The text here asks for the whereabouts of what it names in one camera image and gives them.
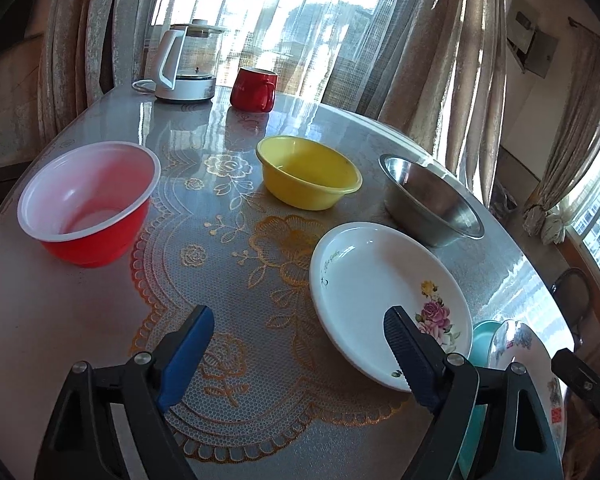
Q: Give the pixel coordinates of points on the red bowl with white inside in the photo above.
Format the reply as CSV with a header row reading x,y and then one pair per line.
x,y
90,200

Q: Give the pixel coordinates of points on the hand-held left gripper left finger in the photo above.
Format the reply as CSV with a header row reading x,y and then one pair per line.
x,y
190,355

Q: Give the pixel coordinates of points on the stainless steel bowl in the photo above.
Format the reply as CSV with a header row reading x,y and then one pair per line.
x,y
430,200

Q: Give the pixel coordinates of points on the white plate with rose print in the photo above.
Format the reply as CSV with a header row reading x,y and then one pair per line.
x,y
365,280

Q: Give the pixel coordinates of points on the red mug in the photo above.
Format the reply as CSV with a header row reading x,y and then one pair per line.
x,y
247,92

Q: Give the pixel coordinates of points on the large grid window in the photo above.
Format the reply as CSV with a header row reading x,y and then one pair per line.
x,y
260,0

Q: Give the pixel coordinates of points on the white electric kettle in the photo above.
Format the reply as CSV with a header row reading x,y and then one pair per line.
x,y
180,82

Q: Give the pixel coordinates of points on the beige heavy curtain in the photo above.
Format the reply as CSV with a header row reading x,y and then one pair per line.
x,y
445,75
95,35

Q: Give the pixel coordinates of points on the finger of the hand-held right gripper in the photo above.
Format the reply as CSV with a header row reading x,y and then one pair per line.
x,y
587,385

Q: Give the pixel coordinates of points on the teal plate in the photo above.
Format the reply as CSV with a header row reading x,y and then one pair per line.
x,y
481,340

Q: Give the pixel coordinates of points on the gold lace table mat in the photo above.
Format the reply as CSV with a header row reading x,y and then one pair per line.
x,y
260,270

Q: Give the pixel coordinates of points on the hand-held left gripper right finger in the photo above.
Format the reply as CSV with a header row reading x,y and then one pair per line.
x,y
410,355

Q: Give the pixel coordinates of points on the sheer white curtain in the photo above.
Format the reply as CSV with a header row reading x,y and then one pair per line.
x,y
300,20

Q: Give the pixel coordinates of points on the beige tied curtain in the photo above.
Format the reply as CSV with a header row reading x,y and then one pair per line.
x,y
575,130

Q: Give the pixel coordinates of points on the dark metal chair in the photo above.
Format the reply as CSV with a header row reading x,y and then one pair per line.
x,y
575,290

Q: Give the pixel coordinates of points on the grey wall electrical box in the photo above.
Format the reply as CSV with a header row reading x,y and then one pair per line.
x,y
537,50

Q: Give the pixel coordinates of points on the yellow plastic bowl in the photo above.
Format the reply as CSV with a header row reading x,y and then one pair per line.
x,y
305,170

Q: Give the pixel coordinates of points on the large scalloped patterned plate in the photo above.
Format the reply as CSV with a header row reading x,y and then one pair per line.
x,y
522,342

